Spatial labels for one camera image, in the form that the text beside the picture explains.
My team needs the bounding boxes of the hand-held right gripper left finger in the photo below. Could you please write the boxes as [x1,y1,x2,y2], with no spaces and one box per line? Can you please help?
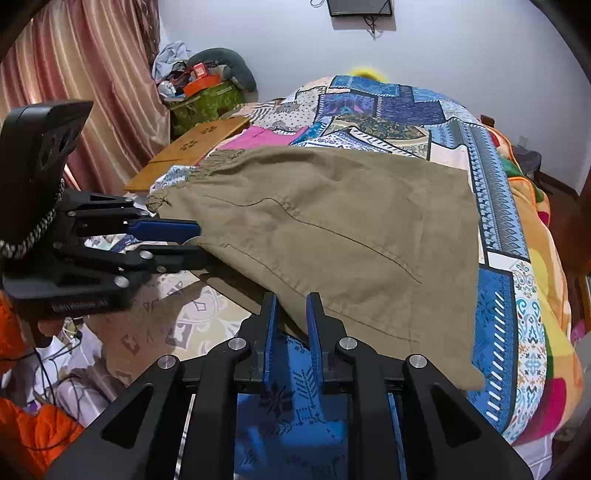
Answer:
[44,292,279,480]

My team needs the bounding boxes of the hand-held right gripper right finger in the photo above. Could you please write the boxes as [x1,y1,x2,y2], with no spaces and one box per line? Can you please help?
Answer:
[306,292,546,480]

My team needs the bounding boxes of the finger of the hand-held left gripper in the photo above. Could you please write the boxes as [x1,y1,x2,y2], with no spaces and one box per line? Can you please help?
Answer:
[54,243,218,289]
[62,188,202,243]

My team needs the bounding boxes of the khaki pants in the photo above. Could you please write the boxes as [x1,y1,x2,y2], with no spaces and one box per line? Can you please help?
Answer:
[147,147,486,391]

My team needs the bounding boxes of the beige patterned bed sheet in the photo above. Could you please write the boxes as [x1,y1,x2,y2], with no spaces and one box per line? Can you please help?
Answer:
[81,233,264,386]

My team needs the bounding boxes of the wooden board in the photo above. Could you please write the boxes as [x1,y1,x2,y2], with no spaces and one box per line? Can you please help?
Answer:
[124,116,252,193]

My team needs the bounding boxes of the striped pink curtain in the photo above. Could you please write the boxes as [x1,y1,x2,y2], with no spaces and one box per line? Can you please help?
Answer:
[0,0,172,195]

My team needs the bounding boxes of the green patterned bag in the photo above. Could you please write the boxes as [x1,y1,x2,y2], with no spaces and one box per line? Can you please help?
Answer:
[165,79,245,140]

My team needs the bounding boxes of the pink cloth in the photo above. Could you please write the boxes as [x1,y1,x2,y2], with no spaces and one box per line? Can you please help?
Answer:
[222,126,311,151]

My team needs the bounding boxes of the orange box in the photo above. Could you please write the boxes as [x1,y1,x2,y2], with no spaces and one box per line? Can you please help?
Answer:
[182,62,223,99]

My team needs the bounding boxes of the light blue crumpled clothes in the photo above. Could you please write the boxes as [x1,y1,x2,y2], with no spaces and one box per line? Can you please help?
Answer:
[151,41,191,80]

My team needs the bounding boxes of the grey neck pillow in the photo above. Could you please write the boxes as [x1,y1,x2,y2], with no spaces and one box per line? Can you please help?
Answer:
[187,47,257,92]

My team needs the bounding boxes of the blue patchwork blanket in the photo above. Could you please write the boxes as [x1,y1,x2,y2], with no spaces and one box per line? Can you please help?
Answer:
[152,75,548,480]

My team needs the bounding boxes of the orange cloth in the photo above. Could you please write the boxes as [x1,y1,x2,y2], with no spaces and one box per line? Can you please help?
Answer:
[0,291,86,480]

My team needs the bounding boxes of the orange floral blanket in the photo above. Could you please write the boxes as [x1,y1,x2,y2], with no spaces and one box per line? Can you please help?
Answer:
[482,121,587,446]

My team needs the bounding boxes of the grey braided cord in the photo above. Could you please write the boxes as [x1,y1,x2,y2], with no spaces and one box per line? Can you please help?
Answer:
[0,179,65,259]

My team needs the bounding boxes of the wall-mounted black screen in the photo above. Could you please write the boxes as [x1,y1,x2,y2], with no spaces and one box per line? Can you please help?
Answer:
[327,0,394,18]

